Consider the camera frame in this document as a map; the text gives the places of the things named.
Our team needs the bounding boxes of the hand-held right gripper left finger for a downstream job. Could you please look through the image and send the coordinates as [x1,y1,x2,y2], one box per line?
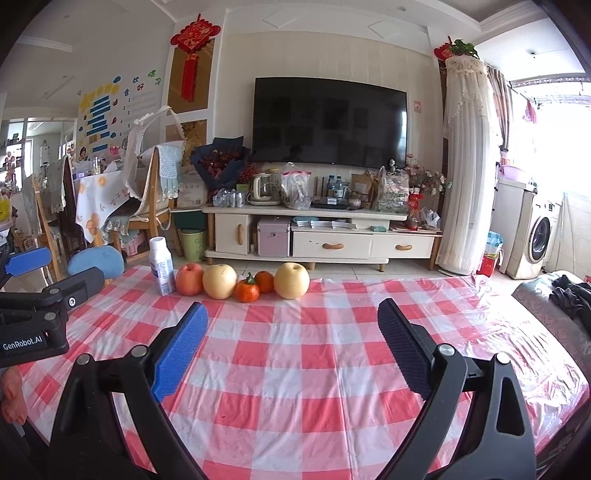
[48,302,209,480]

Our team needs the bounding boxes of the person's left hand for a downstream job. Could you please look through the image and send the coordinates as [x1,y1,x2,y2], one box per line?
[0,367,26,428]

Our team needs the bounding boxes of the dark wrapped flower bouquet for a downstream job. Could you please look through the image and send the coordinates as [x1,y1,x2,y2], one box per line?
[190,136,252,192]

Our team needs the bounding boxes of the blue seat cushion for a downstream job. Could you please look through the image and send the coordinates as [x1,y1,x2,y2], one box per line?
[68,246,125,280]

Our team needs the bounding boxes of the covered white appliance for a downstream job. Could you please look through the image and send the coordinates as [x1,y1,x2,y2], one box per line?
[492,178,539,278]

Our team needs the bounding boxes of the dark clothes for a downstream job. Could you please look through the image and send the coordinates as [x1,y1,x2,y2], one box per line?
[549,273,591,333]

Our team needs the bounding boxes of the red knot wall decoration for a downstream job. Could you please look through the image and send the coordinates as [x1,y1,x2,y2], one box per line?
[171,14,221,102]

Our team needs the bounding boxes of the clear bag green contents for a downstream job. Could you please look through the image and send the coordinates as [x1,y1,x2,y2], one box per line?
[375,167,411,213]

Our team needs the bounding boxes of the pink artificial flowers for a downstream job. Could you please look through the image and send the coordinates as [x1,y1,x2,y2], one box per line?
[406,159,446,197]

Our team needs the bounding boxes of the white cardboard box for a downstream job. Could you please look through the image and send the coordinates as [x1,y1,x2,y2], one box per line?
[178,166,208,209]

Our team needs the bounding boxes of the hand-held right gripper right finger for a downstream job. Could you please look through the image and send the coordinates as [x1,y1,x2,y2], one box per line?
[378,298,539,480]

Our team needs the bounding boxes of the brown cardboard box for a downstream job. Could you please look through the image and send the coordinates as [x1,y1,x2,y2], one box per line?
[351,173,375,204]

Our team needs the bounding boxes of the grey patterned sofa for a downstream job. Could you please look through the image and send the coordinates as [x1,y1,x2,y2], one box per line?
[512,271,591,370]

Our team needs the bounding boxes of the white washing machine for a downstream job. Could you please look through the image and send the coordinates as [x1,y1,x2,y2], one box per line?
[508,198,561,280]

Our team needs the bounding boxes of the white orange print cloth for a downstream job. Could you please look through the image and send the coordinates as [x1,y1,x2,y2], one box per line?
[75,172,134,245]

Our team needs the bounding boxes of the glass electric kettle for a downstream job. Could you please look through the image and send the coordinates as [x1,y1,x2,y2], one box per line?
[249,173,282,206]

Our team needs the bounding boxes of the yellow pear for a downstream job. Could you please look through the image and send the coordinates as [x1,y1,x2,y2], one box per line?
[274,262,310,300]
[203,263,238,300]

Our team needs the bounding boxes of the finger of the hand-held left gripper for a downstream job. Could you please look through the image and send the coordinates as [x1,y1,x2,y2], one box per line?
[0,266,105,312]
[0,247,52,289]

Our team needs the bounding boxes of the pack of small bottles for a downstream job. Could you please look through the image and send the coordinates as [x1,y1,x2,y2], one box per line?
[212,187,250,208]

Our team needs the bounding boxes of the green waste bin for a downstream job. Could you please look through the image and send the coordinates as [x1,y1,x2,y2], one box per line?
[179,228,208,263]

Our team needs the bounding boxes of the red apple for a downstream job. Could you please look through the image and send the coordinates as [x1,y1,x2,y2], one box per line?
[175,262,205,296]

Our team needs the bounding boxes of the tangerine with green leaf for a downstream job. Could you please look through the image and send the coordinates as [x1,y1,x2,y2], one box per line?
[235,272,262,304]

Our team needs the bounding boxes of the clear plastic food bag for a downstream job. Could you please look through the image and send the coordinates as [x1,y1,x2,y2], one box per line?
[281,168,312,209]

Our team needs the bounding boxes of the ceiling drying rack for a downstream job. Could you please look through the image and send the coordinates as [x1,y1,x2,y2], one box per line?
[508,76,591,100]

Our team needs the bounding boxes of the red white checkered tablecloth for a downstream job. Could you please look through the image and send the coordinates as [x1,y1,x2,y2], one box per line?
[16,265,591,480]

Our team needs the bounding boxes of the cream tv cabinet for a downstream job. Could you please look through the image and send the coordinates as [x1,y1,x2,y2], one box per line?
[203,204,444,273]

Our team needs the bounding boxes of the wall poster blue strips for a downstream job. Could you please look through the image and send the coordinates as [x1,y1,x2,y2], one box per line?
[76,69,164,153]

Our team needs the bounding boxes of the lace covered standing air conditioner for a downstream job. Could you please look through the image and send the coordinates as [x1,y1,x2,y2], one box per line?
[436,55,492,277]

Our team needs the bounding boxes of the white fabric frame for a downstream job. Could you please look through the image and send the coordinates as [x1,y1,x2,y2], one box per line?
[124,106,185,199]

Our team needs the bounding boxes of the green potted plant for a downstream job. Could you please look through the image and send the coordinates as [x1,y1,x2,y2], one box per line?
[445,39,481,61]

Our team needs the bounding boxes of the white milk bottle blue label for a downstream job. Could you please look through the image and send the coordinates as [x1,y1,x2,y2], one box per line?
[148,236,175,296]

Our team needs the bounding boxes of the patterned window curtain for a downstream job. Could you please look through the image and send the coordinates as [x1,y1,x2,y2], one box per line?
[487,69,513,153]

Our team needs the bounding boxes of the pale lace chair cover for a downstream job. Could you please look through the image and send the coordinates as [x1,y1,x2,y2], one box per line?
[154,143,185,199]

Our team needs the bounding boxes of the wooden chair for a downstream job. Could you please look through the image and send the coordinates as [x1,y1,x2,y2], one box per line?
[32,154,88,278]
[122,143,185,259]

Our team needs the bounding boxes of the stack of papers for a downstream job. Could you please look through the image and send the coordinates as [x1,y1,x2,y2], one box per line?
[292,216,358,230]

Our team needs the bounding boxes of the black television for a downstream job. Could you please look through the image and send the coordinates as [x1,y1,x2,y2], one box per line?
[253,78,409,166]

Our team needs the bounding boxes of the pink storage box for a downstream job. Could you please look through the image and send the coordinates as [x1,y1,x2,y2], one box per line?
[257,218,291,258]

